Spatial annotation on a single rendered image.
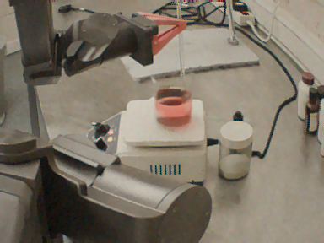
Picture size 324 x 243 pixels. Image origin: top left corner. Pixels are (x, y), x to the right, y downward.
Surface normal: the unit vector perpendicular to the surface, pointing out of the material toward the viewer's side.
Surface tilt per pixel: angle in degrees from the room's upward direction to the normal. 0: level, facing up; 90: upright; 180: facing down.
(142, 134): 0
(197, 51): 0
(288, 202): 0
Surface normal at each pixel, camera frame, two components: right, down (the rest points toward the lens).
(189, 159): -0.02, 0.53
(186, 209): 0.79, 0.21
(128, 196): -0.40, -0.54
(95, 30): 0.36, -0.28
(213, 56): -0.03, -0.85
